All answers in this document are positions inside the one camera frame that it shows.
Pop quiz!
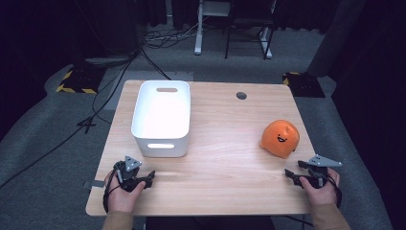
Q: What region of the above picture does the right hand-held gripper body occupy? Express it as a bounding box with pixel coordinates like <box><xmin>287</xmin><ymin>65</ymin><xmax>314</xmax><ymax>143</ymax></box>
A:
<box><xmin>297</xmin><ymin>153</ymin><xmax>344</xmax><ymax>190</ymax></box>

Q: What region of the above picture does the bundle of floor cables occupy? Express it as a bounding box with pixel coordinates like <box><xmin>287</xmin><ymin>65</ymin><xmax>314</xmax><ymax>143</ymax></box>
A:
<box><xmin>142</xmin><ymin>15</ymin><xmax>210</xmax><ymax>50</ymax></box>

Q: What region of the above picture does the orange plush toy with face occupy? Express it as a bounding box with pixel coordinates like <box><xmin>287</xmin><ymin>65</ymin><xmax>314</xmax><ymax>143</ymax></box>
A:
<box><xmin>259</xmin><ymin>119</ymin><xmax>301</xmax><ymax>160</ymax></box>

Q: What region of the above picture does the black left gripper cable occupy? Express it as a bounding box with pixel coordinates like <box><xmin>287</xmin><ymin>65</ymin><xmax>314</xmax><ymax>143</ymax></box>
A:
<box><xmin>101</xmin><ymin>172</ymin><xmax>120</xmax><ymax>215</ymax></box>

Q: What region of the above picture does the black metal chair frame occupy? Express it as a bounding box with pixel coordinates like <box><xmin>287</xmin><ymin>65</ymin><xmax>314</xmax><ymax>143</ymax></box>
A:
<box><xmin>223</xmin><ymin>0</ymin><xmax>279</xmax><ymax>60</ymax></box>

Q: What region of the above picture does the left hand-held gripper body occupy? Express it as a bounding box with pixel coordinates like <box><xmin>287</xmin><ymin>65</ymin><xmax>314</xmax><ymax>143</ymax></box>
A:
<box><xmin>113</xmin><ymin>155</ymin><xmax>144</xmax><ymax>193</ymax></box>

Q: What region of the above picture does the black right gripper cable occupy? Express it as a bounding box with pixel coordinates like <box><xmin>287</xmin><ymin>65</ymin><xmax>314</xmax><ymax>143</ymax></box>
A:
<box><xmin>326</xmin><ymin>173</ymin><xmax>344</xmax><ymax>209</ymax></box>

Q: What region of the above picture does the long black floor cable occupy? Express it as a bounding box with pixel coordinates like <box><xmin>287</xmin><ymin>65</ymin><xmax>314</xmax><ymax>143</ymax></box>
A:
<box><xmin>0</xmin><ymin>47</ymin><xmax>143</xmax><ymax>190</ymax></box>

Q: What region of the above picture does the grey curtain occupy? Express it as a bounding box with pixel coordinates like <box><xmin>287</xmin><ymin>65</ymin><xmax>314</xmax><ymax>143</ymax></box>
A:
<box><xmin>305</xmin><ymin>0</ymin><xmax>368</xmax><ymax>79</ymax></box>

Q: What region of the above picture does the person's left hand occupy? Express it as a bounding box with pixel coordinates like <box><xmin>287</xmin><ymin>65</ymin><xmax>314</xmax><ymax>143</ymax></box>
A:
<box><xmin>104</xmin><ymin>171</ymin><xmax>147</xmax><ymax>215</ymax></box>

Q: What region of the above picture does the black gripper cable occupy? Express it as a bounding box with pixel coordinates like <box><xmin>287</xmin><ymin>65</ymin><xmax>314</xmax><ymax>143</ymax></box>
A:
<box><xmin>101</xmin><ymin>172</ymin><xmax>120</xmax><ymax>215</ymax></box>
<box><xmin>326</xmin><ymin>173</ymin><xmax>344</xmax><ymax>209</ymax></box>

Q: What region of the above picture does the yellow-black striped stand base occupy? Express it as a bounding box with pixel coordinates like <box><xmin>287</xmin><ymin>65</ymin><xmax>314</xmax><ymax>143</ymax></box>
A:
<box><xmin>56</xmin><ymin>65</ymin><xmax>106</xmax><ymax>95</ymax></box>
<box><xmin>282</xmin><ymin>71</ymin><xmax>327</xmax><ymax>99</ymax></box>

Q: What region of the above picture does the dark round stand base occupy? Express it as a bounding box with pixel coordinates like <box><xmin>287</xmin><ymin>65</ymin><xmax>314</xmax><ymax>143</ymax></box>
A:
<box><xmin>84</xmin><ymin>55</ymin><xmax>135</xmax><ymax>69</ymax></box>

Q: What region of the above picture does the grey tape tab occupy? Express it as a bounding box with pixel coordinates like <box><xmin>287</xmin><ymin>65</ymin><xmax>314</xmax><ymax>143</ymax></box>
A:
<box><xmin>83</xmin><ymin>179</ymin><xmax>106</xmax><ymax>190</ymax></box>

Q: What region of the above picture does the person's right hand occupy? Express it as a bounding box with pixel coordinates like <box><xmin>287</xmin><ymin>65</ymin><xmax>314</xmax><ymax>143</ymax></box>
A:
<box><xmin>299</xmin><ymin>168</ymin><xmax>341</xmax><ymax>207</ymax></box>

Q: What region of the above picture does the white plastic bin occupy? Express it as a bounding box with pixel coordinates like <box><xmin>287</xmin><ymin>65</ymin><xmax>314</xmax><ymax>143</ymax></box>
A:
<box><xmin>130</xmin><ymin>80</ymin><xmax>192</xmax><ymax>158</ymax></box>

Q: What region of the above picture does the white desk leg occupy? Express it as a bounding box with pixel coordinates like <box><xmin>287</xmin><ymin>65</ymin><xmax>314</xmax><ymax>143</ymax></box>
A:
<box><xmin>193</xmin><ymin>0</ymin><xmax>205</xmax><ymax>56</ymax></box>
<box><xmin>259</xmin><ymin>27</ymin><xmax>274</xmax><ymax>59</ymax></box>

